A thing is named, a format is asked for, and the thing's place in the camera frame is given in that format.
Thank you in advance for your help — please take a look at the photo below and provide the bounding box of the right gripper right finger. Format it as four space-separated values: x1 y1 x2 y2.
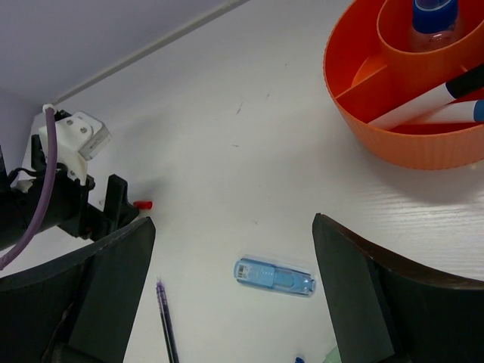
312 214 483 362

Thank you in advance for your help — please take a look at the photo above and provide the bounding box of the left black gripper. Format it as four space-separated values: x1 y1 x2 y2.
29 134 141 243

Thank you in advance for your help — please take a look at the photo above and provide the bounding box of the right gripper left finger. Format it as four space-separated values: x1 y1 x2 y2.
1 217 156 362

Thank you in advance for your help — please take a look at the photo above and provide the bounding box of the red cap white marker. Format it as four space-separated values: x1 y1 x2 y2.
133 200 153 210

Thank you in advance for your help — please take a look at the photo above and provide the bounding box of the blue cap white marker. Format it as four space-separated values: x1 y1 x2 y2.
416 99 483 125

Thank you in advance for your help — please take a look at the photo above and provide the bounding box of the black cap white marker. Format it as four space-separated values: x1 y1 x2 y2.
368 64 483 130

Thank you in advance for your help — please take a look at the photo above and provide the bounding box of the blue cap glue bottle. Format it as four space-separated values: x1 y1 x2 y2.
410 0 464 53

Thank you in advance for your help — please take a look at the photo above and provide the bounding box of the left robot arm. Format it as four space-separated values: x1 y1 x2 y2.
1 135 139 250

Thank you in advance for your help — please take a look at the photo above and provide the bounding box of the orange round pen holder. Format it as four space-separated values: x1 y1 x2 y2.
322 1 483 170

